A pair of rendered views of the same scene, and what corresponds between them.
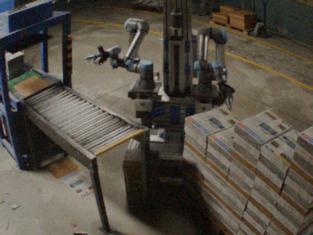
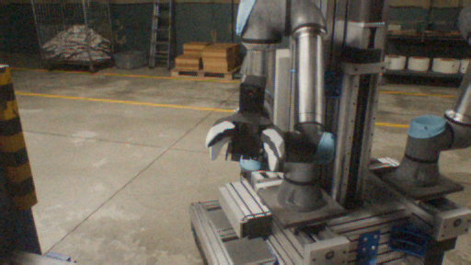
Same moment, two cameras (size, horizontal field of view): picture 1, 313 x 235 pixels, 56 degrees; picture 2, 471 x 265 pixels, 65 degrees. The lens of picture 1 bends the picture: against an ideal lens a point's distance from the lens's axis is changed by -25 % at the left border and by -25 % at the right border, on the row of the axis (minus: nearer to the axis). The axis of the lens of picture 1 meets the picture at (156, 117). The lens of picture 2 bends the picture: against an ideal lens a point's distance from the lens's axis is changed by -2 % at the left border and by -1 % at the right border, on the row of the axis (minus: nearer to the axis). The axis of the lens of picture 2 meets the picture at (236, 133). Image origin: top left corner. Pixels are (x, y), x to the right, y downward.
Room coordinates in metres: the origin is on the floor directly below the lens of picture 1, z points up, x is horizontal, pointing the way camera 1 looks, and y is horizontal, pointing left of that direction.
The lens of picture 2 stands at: (2.16, 0.77, 1.46)
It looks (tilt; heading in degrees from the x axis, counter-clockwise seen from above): 21 degrees down; 332
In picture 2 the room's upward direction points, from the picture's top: straight up
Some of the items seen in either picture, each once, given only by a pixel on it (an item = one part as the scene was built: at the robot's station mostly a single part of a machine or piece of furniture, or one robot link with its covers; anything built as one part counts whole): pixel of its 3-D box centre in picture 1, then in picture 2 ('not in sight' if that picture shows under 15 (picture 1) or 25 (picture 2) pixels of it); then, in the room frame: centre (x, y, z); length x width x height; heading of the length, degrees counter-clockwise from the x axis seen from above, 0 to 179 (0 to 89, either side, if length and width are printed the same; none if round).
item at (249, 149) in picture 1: (263, 140); not in sight; (1.91, -0.71, 0.95); 0.38 x 0.29 x 0.23; 120
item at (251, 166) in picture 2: (115, 61); (262, 146); (2.86, 0.33, 1.12); 0.11 x 0.08 x 0.11; 55
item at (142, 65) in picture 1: (145, 68); (300, 154); (3.01, 0.08, 0.98); 0.13 x 0.12 x 0.14; 55
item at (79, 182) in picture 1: (80, 182); not in sight; (2.64, 0.74, 0.00); 0.37 x 0.28 x 0.01; 46
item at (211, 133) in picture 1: (240, 189); not in sight; (2.02, -0.64, 0.42); 1.17 x 0.39 x 0.83; 28
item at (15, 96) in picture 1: (27, 87); not in sight; (3.32, 1.45, 0.75); 0.70 x 0.65 x 0.10; 46
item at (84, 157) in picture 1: (48, 129); not in sight; (2.43, 0.89, 0.74); 1.34 x 0.05 x 0.12; 46
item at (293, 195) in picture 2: (147, 80); (300, 187); (3.01, 0.08, 0.87); 0.15 x 0.15 x 0.10
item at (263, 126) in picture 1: (265, 125); not in sight; (1.91, -0.71, 1.06); 0.37 x 0.29 x 0.01; 120
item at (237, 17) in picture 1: (235, 18); (208, 60); (8.75, -2.11, 0.28); 1.20 x 0.83 x 0.57; 46
